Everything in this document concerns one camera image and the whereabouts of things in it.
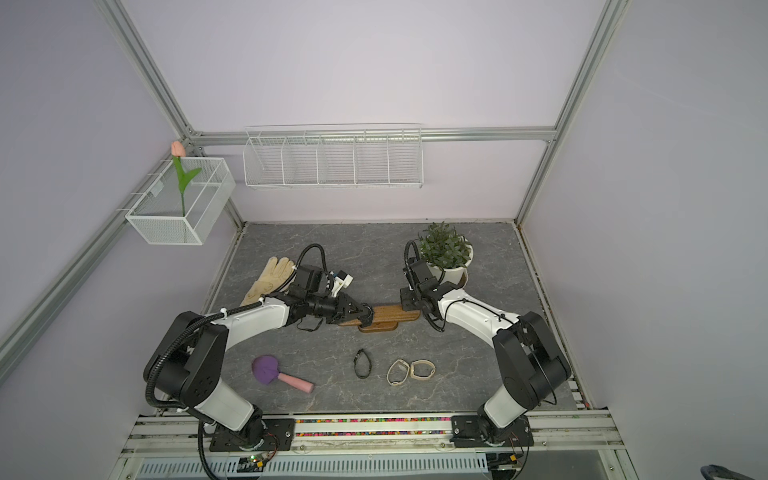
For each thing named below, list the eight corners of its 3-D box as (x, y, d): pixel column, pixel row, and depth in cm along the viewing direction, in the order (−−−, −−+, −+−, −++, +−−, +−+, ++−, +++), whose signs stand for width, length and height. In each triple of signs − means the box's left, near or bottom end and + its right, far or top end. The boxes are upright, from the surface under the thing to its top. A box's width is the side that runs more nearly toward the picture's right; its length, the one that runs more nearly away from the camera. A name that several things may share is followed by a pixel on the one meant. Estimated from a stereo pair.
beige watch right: (409, 380, 84) (410, 377, 81) (409, 363, 87) (409, 359, 84) (435, 380, 84) (436, 377, 81) (433, 363, 87) (434, 359, 84)
